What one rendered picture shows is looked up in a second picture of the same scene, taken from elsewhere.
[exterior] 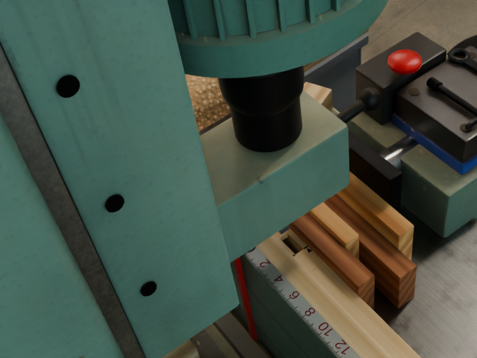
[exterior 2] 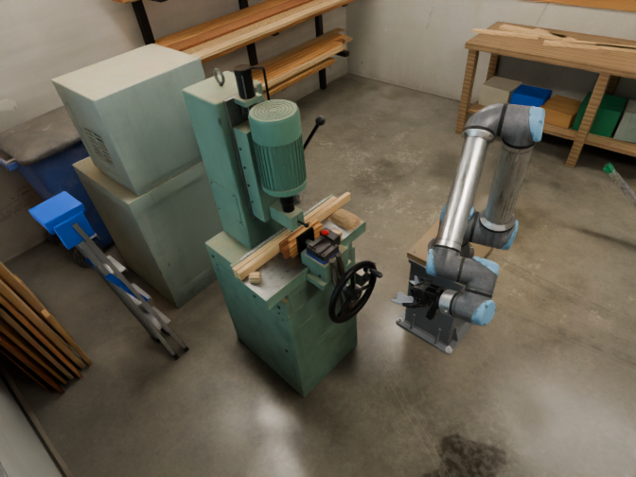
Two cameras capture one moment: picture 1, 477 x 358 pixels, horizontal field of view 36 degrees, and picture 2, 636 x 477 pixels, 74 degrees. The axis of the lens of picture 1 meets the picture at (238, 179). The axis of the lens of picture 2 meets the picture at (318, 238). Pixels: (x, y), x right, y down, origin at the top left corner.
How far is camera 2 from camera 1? 153 cm
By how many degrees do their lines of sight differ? 51
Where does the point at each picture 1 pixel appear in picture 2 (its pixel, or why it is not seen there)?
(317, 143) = (286, 216)
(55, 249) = (233, 178)
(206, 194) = (258, 197)
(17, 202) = (230, 170)
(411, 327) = (279, 259)
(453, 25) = (600, 376)
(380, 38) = (569, 342)
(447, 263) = (294, 263)
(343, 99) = not seen: hidden behind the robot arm
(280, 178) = (280, 214)
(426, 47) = (333, 237)
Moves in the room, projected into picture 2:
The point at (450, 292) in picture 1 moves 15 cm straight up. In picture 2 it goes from (288, 264) to (283, 238)
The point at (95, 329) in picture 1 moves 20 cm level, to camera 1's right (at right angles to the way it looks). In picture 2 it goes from (236, 192) to (246, 221)
